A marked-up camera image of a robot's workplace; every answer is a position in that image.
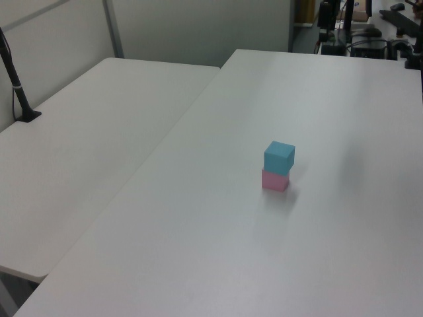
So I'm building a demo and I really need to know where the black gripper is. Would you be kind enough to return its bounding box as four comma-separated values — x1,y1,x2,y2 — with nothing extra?
317,1,336,43

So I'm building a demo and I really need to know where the blue cube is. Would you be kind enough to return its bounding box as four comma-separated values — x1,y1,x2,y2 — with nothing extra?
263,140,296,176

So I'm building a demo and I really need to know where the pink cube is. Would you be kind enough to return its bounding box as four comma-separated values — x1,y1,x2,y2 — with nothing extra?
260,168,291,192

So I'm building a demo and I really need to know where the small black box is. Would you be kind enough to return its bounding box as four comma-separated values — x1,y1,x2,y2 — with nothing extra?
321,44,346,56

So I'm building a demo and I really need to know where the black monitor stand pole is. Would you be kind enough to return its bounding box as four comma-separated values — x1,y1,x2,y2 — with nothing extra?
342,0,354,46

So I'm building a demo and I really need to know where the wooden shelf panel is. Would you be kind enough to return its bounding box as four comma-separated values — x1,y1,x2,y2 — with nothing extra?
293,0,315,24

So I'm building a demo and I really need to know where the black electronics box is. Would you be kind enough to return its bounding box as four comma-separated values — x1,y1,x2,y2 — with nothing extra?
350,39,388,60

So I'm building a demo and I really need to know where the black keyboard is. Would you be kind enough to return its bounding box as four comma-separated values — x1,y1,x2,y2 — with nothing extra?
379,9,421,38

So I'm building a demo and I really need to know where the black table clamp mount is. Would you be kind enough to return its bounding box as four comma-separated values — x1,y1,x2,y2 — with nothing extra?
403,30,423,71

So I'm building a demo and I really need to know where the black camera stand pole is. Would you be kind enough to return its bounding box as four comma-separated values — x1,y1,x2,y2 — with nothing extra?
0,26,42,123

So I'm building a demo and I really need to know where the thin black cable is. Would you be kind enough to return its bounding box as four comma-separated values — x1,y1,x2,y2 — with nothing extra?
0,31,26,121

